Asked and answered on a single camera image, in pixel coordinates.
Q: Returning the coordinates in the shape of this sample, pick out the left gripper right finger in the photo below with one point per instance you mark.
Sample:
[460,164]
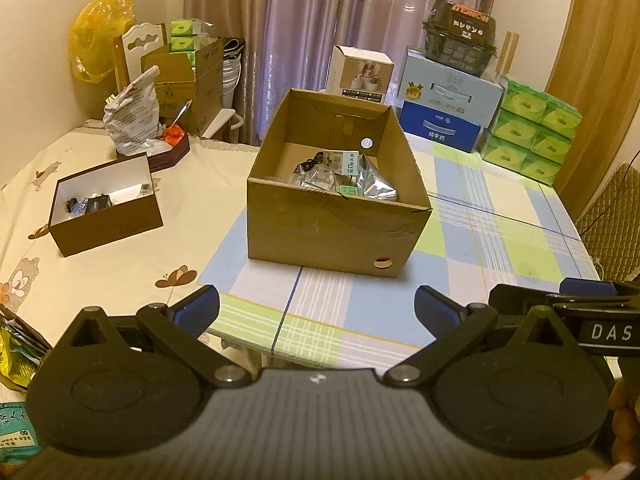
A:
[457,330]

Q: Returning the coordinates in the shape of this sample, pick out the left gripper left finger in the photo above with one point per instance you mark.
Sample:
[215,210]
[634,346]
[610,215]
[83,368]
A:
[174,331]

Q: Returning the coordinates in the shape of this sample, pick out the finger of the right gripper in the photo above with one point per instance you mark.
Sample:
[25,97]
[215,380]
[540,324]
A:
[583,287]
[515,300]

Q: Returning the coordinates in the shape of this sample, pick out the silver green foil bag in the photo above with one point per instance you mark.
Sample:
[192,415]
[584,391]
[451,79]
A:
[371,183]

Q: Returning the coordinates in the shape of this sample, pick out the green carton box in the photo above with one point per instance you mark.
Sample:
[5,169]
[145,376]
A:
[348,190]

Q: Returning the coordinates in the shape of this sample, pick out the long white ointment box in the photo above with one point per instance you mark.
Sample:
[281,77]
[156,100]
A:
[344,163]

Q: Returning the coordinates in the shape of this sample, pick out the person right hand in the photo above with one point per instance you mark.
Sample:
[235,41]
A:
[625,424]

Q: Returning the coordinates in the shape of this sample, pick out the brown quilted chair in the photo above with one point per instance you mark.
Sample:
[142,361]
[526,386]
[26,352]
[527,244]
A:
[609,228]

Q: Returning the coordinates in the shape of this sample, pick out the checkered tablecloth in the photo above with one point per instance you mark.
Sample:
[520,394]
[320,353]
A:
[488,226]

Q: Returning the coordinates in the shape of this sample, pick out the brown shoe box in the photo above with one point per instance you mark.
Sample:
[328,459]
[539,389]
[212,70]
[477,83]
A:
[103,204]

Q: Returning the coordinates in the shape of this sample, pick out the large cardboard box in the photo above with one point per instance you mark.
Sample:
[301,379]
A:
[323,229]

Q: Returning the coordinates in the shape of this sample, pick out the green tissue pack bundle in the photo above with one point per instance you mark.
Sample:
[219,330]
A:
[532,132]

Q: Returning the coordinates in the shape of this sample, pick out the snack packets pile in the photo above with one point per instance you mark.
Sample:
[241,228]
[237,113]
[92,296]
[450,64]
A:
[22,352]

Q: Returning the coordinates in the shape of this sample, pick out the dark red tray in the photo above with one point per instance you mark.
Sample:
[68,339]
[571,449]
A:
[161,154]

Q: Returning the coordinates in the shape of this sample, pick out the dark blue milk box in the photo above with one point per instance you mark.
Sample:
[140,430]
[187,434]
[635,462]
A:
[439,127]

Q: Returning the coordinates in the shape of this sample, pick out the white printed plastic bag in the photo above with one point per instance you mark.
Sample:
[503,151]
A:
[134,114]

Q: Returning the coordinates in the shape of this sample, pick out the light blue milk carton box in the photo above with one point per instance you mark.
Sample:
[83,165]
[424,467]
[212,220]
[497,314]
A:
[448,90]

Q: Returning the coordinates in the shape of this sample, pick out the background cardboard box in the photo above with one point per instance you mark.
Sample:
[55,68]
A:
[178,82]

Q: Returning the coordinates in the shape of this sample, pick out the dark noodle bowl pack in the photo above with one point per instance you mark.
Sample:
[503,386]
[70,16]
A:
[460,37]

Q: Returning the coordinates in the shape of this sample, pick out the white product box with photo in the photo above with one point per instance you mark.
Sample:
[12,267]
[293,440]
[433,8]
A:
[359,73]

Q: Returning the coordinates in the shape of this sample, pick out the white carved chair back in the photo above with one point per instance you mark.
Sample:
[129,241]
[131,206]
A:
[129,48]

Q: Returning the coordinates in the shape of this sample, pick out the yellow plastic bag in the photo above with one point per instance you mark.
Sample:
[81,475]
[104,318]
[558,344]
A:
[91,38]

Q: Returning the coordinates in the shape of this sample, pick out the purple curtain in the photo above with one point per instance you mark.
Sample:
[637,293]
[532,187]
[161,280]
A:
[288,43]

